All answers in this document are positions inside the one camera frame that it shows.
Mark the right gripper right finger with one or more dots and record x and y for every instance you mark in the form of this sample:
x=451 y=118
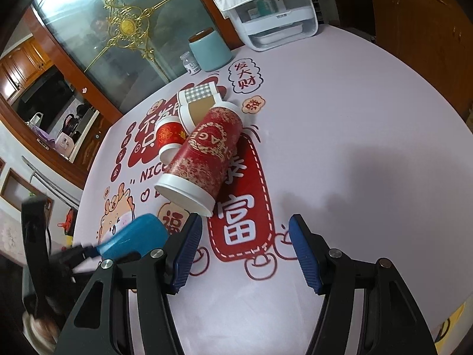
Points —
x=392 y=322

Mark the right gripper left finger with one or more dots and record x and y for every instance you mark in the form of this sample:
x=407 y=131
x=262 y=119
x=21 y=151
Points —
x=99 y=321

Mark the blue plastic cup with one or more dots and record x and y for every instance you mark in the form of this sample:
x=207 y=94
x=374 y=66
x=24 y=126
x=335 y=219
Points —
x=140 y=236

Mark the tall red patterned paper cup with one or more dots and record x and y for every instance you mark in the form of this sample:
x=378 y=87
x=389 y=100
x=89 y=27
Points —
x=194 y=177

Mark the small red paper cup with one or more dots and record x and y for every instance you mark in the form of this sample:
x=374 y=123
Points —
x=170 y=131

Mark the brown sleeve paper cup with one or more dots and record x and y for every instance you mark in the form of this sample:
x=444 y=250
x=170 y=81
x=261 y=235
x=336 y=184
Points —
x=192 y=114

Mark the grey checkered paper cup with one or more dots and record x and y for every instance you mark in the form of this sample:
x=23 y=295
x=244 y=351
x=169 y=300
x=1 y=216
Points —
x=197 y=93

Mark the printed festive tablecloth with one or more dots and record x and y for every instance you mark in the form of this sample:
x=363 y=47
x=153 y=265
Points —
x=371 y=156

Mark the small white pill bottle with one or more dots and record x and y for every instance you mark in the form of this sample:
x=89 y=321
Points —
x=189 y=62

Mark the glass door with gold ornament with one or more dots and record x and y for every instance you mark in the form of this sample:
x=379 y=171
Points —
x=128 y=48

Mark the light blue canister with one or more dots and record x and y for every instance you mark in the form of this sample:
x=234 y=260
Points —
x=209 y=49

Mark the white storage box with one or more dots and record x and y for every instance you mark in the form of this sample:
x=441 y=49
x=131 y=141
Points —
x=264 y=24

